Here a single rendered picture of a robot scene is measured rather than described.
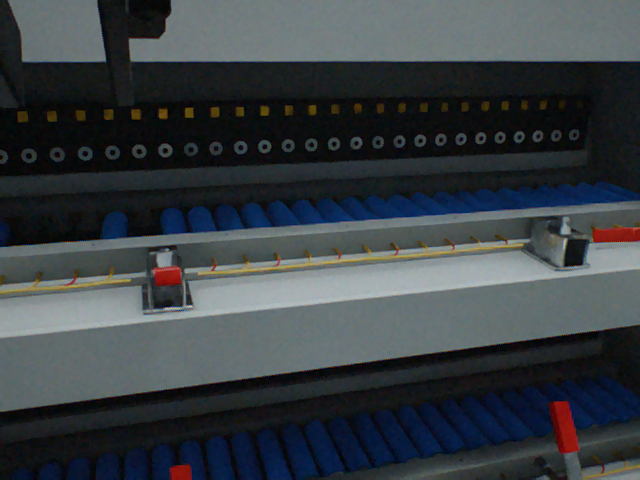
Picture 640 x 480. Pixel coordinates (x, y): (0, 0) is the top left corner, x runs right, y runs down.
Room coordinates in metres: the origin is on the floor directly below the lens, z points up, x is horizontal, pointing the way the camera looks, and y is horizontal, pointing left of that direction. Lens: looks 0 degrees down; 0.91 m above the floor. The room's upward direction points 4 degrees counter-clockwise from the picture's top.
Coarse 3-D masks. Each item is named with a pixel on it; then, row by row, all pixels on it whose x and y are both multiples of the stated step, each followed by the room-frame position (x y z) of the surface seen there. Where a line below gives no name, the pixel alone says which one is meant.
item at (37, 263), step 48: (96, 240) 0.39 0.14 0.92; (144, 240) 0.39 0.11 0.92; (192, 240) 0.39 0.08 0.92; (240, 240) 0.40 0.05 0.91; (288, 240) 0.41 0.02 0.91; (336, 240) 0.42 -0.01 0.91; (384, 240) 0.43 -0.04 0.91; (432, 240) 0.44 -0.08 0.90; (480, 240) 0.45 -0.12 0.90; (48, 288) 0.36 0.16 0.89
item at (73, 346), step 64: (0, 192) 0.47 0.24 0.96; (64, 192) 0.49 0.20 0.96; (512, 256) 0.44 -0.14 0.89; (0, 320) 0.34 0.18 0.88; (64, 320) 0.34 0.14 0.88; (128, 320) 0.34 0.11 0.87; (192, 320) 0.34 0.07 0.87; (256, 320) 0.36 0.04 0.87; (320, 320) 0.37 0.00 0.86; (384, 320) 0.38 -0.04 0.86; (448, 320) 0.39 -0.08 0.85; (512, 320) 0.41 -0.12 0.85; (576, 320) 0.42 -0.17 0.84; (0, 384) 0.33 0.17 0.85; (64, 384) 0.34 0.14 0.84; (128, 384) 0.35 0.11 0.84; (192, 384) 0.36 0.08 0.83
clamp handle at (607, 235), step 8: (560, 224) 0.42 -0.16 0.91; (568, 224) 0.42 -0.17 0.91; (560, 232) 0.42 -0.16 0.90; (568, 232) 0.42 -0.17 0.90; (592, 232) 0.39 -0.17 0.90; (600, 232) 0.38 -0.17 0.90; (608, 232) 0.37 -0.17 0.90; (616, 232) 0.37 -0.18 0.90; (624, 232) 0.36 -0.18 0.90; (632, 232) 0.36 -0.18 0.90; (600, 240) 0.38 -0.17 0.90; (608, 240) 0.37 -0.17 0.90; (616, 240) 0.37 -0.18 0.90; (624, 240) 0.36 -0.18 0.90; (632, 240) 0.36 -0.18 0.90
